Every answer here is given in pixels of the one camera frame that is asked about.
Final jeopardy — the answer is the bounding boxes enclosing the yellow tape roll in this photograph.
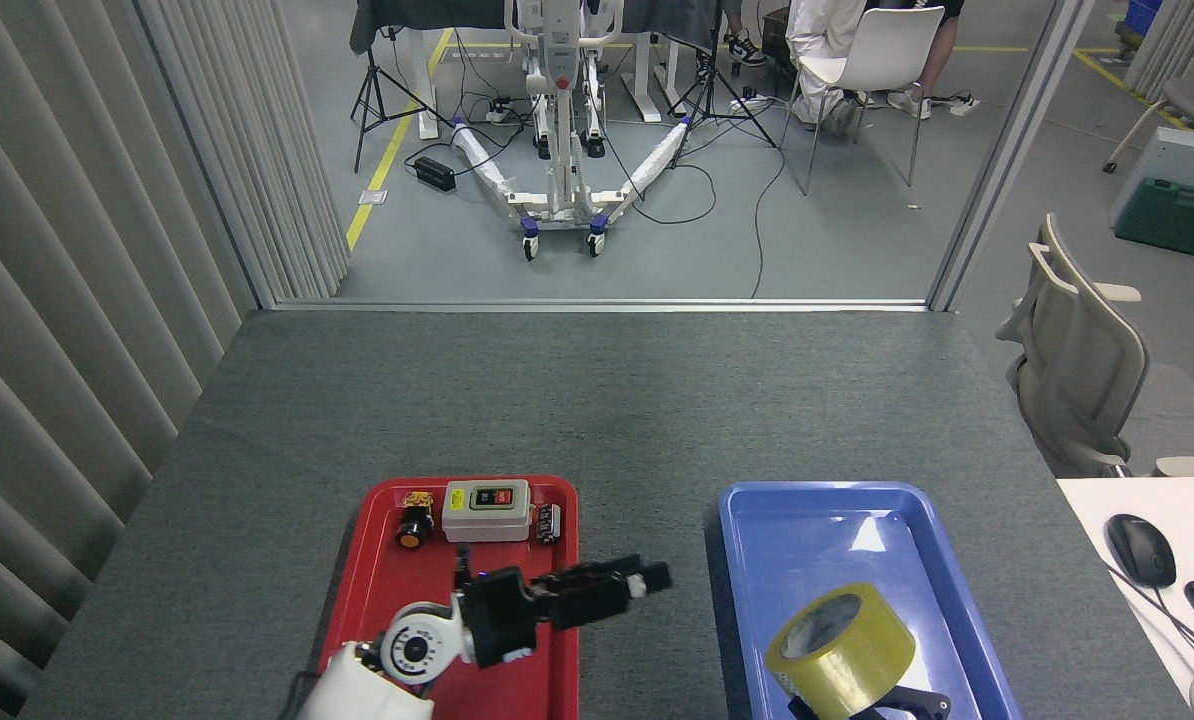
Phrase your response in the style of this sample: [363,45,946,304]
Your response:
[765,583,916,720]

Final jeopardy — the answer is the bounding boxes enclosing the black computer mouse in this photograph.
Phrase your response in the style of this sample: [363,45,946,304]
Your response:
[1104,513,1178,589]

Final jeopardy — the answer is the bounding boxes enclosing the grey switch box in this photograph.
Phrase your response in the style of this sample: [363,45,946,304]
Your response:
[442,479,534,544]

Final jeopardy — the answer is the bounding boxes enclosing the black floor cable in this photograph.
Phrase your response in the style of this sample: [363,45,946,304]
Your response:
[750,140,790,299]

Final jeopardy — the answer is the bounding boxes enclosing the green plastic case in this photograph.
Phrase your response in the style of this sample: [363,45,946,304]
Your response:
[1114,177,1194,259]

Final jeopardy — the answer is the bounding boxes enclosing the silver rail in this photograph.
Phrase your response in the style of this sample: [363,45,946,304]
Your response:
[275,298,930,313]

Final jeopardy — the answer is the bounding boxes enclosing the person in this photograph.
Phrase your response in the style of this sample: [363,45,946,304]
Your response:
[785,0,870,136]
[695,0,768,83]
[862,0,963,121]

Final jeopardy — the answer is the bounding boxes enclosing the blue plastic tray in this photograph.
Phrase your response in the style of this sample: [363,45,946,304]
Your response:
[718,481,1026,720]

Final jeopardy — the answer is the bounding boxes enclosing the black mouse cable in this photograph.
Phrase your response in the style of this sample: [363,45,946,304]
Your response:
[1102,555,1194,673]

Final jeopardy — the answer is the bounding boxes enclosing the silver post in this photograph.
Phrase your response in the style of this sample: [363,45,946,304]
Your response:
[927,0,1098,313]

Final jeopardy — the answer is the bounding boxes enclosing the white desk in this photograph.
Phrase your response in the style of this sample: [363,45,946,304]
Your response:
[1057,476,1194,720]

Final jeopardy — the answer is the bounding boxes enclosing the beige office chair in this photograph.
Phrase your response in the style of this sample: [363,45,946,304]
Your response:
[995,212,1194,479]

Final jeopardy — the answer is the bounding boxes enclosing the grey white box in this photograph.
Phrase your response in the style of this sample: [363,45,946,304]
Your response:
[1107,126,1194,231]

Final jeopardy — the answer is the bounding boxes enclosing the white plastic chair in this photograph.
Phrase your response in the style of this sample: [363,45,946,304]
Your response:
[779,5,946,196]

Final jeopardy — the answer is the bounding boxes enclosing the blue bin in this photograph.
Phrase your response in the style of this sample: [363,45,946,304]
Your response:
[1117,0,1166,46]

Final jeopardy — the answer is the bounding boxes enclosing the red plastic tray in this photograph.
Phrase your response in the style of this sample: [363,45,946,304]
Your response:
[309,475,580,720]

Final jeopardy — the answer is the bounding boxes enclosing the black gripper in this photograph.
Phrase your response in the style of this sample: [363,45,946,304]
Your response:
[452,553,674,669]

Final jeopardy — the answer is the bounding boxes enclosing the black tripod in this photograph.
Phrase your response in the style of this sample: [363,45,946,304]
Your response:
[669,0,778,169]
[350,25,455,174]

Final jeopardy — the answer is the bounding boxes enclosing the white stand on wheels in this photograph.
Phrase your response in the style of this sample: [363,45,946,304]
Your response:
[449,0,693,263]

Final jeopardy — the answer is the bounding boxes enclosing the beige vertical blinds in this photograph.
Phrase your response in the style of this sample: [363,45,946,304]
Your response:
[0,0,350,720]

